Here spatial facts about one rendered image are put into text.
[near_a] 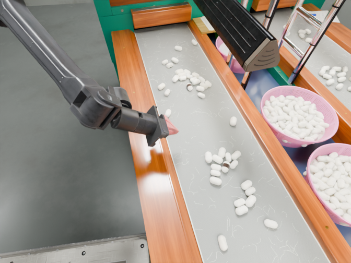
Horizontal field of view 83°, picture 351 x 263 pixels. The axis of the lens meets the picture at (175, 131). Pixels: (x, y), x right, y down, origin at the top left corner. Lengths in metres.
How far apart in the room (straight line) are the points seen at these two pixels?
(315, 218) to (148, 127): 0.50
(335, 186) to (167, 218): 0.51
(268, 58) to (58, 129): 1.67
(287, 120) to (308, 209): 0.34
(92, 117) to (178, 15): 0.83
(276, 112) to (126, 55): 0.70
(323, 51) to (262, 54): 0.84
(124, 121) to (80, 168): 1.15
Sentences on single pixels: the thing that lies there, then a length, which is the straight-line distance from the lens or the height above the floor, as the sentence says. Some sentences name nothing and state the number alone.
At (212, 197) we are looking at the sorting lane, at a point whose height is 0.74.
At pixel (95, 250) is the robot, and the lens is 0.90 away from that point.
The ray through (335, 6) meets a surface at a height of 1.03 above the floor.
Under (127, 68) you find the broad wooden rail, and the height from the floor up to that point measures 0.77.
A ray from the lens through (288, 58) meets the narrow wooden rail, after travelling 1.10.
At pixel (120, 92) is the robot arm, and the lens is 0.55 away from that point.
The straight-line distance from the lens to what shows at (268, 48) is 0.46.
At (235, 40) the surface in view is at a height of 1.07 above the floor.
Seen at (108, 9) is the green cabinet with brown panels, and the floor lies 0.87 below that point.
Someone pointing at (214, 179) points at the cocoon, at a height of 0.76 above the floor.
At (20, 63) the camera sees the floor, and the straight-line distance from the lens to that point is 2.76.
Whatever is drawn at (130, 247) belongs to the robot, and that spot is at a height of 0.47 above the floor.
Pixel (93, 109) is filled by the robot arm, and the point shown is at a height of 1.01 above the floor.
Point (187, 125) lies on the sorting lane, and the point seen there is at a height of 0.74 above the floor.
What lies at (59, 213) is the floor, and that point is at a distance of 1.54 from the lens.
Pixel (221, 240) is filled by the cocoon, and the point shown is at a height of 0.76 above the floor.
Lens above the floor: 1.32
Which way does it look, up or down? 55 degrees down
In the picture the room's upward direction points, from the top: straight up
